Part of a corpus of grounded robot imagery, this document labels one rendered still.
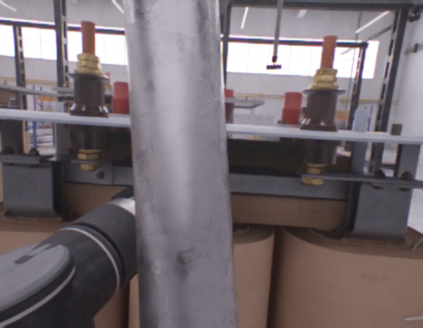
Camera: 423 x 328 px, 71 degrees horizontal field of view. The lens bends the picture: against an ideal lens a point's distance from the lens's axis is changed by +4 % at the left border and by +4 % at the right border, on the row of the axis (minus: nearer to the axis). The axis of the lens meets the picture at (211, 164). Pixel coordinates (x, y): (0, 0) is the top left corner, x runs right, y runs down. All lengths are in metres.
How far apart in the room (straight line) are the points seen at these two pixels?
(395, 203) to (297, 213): 0.24
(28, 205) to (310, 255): 0.73
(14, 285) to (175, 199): 0.16
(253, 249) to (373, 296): 0.31
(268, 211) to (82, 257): 0.59
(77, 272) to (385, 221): 0.71
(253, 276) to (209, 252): 0.53
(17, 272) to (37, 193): 0.52
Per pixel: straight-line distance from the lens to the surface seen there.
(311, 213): 0.88
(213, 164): 0.27
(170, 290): 0.28
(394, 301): 0.90
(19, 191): 0.88
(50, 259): 0.35
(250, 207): 0.84
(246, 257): 0.76
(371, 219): 0.84
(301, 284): 0.87
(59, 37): 10.48
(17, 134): 0.94
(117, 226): 0.40
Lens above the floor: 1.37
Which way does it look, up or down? 9 degrees down
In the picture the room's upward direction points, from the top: 3 degrees clockwise
